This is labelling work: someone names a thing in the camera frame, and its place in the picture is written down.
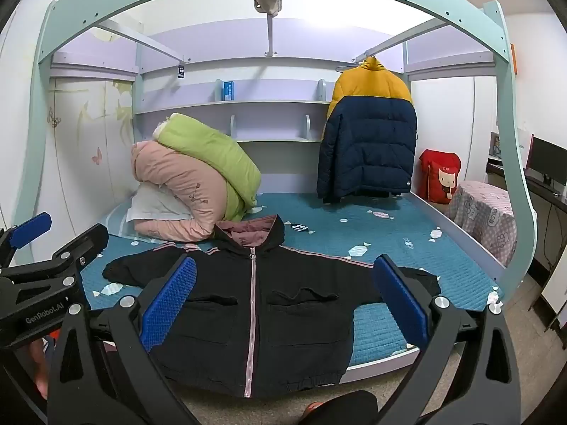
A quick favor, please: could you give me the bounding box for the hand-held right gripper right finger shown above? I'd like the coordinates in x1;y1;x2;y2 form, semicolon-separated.
371;254;523;425

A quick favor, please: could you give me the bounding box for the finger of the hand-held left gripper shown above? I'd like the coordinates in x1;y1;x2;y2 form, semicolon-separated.
0;212;53;271
0;223;109;290

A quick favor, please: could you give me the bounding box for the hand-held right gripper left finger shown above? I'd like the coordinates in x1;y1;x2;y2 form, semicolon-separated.
46;256;200;425

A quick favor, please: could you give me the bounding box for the black hooded jacket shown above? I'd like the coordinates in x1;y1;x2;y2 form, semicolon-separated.
103;215;441;399

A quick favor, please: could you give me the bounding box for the clothes hanger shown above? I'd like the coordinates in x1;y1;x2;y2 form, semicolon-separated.
335;53;382;74

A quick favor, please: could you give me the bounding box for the person's left hand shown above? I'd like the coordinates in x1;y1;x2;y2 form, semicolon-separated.
32;336;56;401

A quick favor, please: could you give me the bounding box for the white pillow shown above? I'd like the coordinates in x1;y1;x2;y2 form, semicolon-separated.
126;183;196;224

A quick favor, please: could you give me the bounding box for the teal candy print bed sheet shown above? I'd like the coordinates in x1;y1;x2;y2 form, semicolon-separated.
82;192;506;357

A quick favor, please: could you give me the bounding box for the white wardrobe with floral decals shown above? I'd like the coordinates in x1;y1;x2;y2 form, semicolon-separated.
44;75;134;213

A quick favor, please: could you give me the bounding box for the pink quilt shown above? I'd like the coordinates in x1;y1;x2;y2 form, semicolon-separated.
131;141;231;244

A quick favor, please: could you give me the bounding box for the person's leg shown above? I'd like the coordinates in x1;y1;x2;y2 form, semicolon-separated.
294;390;379;425

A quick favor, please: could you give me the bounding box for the red cartoon cushion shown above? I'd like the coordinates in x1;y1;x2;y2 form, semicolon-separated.
419;149;461;204

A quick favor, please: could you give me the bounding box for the green quilt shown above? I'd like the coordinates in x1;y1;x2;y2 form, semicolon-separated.
153;113;262;222

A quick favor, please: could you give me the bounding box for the white cabinet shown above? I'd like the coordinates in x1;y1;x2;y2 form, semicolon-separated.
538;239;567;333

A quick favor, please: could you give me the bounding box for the yellow and navy puffer jacket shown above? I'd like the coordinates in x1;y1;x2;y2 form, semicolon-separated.
316;57;419;204

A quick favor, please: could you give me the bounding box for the dark desk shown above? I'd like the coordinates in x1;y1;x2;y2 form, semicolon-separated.
485;159;567;213

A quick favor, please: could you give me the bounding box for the lilac shelf unit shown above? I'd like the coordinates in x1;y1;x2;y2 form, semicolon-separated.
133;18;410;196

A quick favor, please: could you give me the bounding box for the black monitor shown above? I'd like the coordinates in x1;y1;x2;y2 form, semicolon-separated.
525;136;567;187

